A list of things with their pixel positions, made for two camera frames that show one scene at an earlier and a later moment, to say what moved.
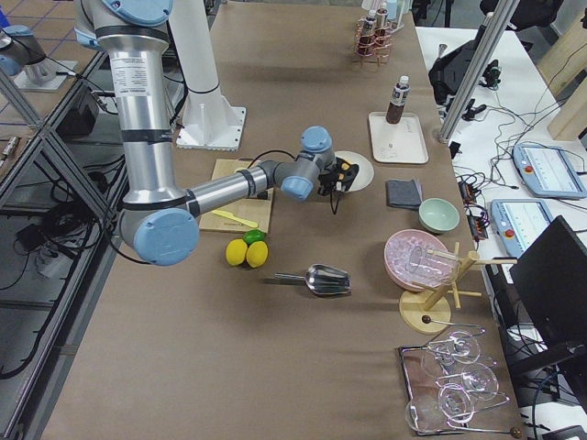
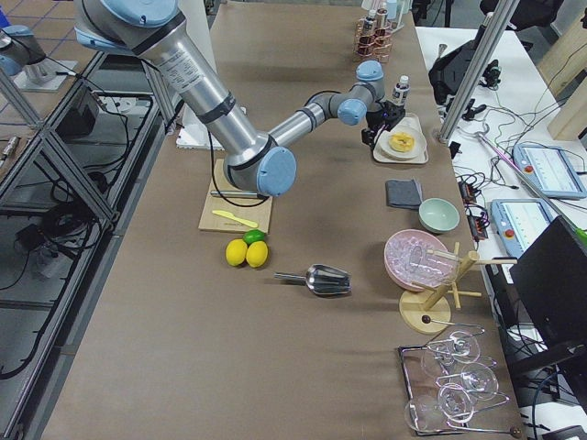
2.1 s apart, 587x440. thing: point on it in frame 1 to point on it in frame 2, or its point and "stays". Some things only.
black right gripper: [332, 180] to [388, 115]
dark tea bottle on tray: [396, 106] stays
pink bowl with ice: [406, 259] stays
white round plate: [365, 175] to [400, 145]
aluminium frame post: [495, 29] stays
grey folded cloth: [404, 193] stays
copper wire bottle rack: [374, 46] stays
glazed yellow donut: [344, 166] to [401, 142]
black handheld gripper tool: [471, 110] stays
